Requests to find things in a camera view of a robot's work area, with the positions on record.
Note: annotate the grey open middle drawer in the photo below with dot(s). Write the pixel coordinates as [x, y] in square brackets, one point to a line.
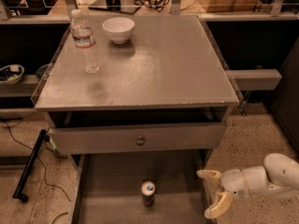
[108, 189]

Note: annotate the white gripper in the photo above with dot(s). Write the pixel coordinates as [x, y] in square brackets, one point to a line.
[234, 181]

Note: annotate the bowl with small items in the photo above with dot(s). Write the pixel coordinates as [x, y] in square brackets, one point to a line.
[11, 74]

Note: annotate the white ceramic bowl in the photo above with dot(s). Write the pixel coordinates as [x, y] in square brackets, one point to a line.
[119, 29]

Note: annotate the black bar on floor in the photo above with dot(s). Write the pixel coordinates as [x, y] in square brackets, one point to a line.
[18, 193]

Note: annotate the grey top drawer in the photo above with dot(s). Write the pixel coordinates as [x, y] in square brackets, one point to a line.
[116, 139]

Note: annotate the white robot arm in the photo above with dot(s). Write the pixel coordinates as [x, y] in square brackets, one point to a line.
[277, 178]

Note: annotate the dark glass bowl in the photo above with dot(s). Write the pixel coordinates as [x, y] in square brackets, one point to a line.
[43, 72]

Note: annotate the grey side shelf ledge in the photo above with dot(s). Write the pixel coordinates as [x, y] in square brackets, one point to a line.
[255, 80]

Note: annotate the redbull can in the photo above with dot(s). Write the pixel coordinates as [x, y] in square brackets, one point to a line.
[148, 193]

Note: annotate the round brass drawer knob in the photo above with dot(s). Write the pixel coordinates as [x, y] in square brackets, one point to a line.
[140, 141]

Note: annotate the grey drawer cabinet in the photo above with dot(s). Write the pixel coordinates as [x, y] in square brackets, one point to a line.
[169, 72]

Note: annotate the clear plastic water bottle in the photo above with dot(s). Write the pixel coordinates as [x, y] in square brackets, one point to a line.
[84, 41]

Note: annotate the black monitor stand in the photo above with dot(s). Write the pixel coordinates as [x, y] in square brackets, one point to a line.
[121, 6]

